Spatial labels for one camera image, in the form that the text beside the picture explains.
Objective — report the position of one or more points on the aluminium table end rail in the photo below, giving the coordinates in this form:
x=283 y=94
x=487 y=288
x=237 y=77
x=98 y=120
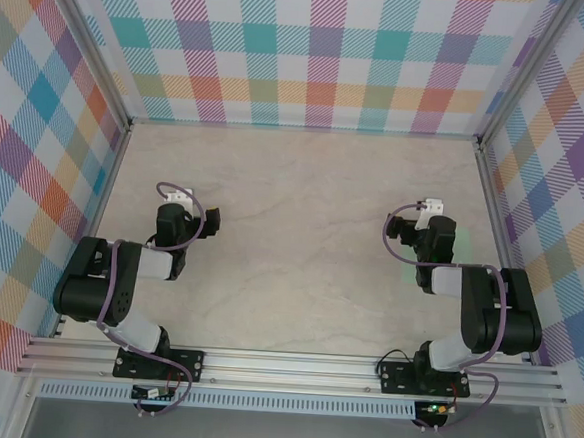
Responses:
x=303 y=128

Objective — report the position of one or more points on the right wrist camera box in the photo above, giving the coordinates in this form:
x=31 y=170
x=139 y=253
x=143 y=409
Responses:
x=432 y=207

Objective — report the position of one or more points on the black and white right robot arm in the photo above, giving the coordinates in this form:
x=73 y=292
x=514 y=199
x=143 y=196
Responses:
x=511 y=314

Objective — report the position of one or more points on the small black circuit board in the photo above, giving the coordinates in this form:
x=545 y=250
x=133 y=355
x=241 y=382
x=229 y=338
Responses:
x=152 y=393

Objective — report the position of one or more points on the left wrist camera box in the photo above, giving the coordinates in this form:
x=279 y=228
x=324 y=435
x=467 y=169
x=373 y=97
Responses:
x=180 y=196

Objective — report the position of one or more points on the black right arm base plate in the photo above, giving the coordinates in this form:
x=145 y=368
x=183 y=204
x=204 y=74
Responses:
x=396 y=379

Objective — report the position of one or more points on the small circuit board green light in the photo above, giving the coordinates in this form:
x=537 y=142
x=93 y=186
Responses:
x=434 y=408

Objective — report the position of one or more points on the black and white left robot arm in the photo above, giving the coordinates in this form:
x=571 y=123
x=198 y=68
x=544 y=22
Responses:
x=91 y=290

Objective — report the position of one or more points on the long aluminium mounting rail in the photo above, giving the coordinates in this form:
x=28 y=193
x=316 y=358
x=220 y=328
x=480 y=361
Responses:
x=286 y=371

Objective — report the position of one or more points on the aluminium frame post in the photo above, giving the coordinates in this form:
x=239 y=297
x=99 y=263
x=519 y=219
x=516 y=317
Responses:
x=98 y=45
x=507 y=74

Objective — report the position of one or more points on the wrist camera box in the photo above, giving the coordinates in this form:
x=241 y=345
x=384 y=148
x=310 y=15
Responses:
x=180 y=196
x=432 y=207

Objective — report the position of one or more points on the aluminium table side rail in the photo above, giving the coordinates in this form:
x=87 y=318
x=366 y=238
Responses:
x=92 y=225
x=506 y=254

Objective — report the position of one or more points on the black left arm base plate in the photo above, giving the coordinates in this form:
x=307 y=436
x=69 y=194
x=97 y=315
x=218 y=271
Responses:
x=186 y=364

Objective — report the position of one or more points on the light green paper sheet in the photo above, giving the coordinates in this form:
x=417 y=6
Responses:
x=463 y=248

